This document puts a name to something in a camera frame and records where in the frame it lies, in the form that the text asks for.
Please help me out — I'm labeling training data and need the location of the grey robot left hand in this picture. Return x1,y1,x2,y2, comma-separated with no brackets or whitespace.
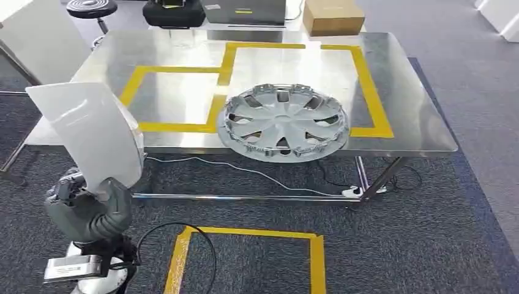
43,168,134,245

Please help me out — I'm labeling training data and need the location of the white curved body panel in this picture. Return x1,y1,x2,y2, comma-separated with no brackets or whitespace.
25,81,146,194

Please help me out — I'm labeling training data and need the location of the small yellow tape rectangle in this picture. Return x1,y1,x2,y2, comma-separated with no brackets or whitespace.
119,66,229,134

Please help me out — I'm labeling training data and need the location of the white partition board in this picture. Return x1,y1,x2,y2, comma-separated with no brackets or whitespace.
0,0,93,87

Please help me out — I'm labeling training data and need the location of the black round stool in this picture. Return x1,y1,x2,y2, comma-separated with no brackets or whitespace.
65,0,119,50

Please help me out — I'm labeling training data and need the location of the silver wheel hubcap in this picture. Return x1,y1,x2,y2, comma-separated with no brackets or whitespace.
217,83,351,164

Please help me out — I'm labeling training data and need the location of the black bag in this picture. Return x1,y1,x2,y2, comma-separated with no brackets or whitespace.
142,0,207,29

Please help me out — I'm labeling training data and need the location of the worn yellow tape outline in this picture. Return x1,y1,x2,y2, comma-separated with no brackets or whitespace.
163,225,327,294

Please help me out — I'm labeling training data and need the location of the grey laptop case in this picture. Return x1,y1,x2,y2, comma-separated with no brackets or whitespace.
201,0,287,26

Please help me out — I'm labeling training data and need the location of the white power strip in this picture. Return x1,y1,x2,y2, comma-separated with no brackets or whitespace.
341,185,389,199

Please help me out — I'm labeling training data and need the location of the large yellow tape rectangle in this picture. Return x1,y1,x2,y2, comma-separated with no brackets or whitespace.
217,42,395,139

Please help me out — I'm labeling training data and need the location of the brown cardboard box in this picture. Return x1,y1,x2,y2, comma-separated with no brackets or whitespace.
302,0,366,38

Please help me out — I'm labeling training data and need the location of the steel bench table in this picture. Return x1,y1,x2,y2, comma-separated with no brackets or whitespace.
24,29,460,209

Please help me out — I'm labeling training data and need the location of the white platform block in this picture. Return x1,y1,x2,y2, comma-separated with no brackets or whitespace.
473,0,519,44

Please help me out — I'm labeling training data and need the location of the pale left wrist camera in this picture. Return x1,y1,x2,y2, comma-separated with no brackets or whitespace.
43,254,103,283

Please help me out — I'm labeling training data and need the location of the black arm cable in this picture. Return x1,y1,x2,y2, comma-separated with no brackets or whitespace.
135,222,218,294

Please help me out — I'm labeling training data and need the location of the thin white cable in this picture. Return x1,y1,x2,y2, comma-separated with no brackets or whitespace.
144,156,346,198

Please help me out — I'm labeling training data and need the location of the black power cable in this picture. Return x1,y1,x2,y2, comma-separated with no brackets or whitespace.
315,159,424,193

